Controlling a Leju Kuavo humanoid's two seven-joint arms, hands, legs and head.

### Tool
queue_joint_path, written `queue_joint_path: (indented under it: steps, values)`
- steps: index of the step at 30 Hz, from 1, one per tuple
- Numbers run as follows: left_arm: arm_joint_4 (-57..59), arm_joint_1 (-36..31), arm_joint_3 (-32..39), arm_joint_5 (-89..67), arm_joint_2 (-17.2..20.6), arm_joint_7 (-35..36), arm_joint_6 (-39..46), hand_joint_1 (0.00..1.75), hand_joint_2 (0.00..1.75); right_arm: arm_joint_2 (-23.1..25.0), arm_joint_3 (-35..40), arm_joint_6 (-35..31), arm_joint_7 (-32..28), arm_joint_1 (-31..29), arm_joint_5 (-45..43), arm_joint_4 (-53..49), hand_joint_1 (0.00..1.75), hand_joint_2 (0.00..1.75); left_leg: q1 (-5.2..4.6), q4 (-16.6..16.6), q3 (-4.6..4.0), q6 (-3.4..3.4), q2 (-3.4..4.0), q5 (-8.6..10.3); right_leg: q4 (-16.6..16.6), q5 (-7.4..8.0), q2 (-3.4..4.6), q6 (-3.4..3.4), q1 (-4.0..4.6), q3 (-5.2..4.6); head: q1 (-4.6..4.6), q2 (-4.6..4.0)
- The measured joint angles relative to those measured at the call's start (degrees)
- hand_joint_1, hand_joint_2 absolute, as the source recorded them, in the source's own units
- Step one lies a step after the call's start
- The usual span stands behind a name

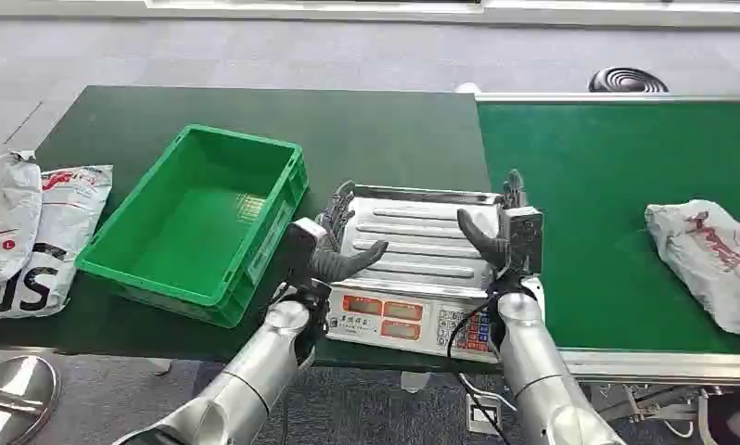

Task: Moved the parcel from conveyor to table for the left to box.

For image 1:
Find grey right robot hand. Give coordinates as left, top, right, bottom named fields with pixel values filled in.
left=456, top=169, right=544, bottom=277

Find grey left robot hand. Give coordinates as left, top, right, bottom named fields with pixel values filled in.
left=284, top=179, right=389, bottom=302

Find green conveyor belt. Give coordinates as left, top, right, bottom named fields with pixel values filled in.
left=475, top=92, right=740, bottom=387

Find steel electronic weighing scale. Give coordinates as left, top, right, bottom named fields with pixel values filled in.
left=317, top=184, right=546, bottom=364

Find green plastic crate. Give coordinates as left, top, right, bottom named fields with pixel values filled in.
left=74, top=124, right=310, bottom=329

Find dark green table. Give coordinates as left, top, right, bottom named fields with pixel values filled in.
left=0, top=84, right=500, bottom=374

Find white table foot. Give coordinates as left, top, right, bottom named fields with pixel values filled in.
left=400, top=371, right=433, bottom=395

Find white floor socket box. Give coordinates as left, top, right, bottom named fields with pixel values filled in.
left=466, top=392, right=502, bottom=436

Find grey parcel bag red print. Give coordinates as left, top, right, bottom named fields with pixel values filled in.
left=644, top=199, right=740, bottom=343

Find black ribbed round disc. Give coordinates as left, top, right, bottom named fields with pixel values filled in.
left=588, top=66, right=670, bottom=94

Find grey conveyor underframe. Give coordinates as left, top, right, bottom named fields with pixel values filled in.
left=581, top=383, right=724, bottom=426

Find white parcel bag black letters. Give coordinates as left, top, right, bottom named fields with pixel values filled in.
left=0, top=164, right=114, bottom=323

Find grey crumpled parcel bag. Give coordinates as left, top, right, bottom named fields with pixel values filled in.
left=0, top=150, right=44, bottom=290

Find chrome round base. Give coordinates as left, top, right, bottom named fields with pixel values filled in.
left=0, top=354, right=61, bottom=445

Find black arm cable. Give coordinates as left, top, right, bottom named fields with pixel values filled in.
left=445, top=297, right=514, bottom=445

